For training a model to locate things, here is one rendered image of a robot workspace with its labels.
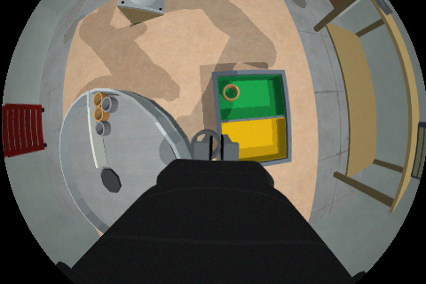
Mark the bronze bushing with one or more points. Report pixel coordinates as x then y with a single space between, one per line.
97 114
98 99
233 87

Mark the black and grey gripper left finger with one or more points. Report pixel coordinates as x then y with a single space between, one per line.
202 150

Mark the grey metal sleeve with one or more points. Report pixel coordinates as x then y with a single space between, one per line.
213 134
113 104
103 128

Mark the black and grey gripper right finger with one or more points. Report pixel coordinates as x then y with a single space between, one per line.
229 150

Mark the grey round turntable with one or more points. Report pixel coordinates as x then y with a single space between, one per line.
134 153

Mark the dark grey divided bin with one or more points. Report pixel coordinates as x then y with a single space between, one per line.
262 92

